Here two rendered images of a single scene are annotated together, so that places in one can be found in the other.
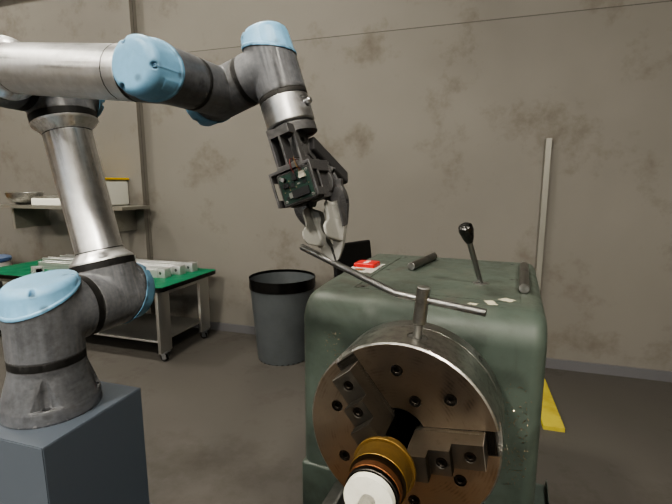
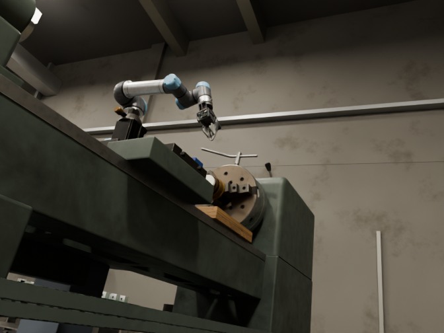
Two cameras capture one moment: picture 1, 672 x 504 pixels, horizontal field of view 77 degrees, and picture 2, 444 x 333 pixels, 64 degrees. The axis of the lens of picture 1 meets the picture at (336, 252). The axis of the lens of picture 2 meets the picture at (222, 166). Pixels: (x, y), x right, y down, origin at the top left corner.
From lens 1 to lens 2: 1.30 m
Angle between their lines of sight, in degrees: 34
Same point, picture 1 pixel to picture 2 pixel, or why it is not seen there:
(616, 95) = (418, 209)
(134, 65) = (170, 79)
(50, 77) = (144, 86)
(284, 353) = not seen: outside the picture
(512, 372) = (272, 193)
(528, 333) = (278, 179)
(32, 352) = not seen: hidden behind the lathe
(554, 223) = (389, 291)
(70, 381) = not seen: hidden behind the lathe
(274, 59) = (203, 88)
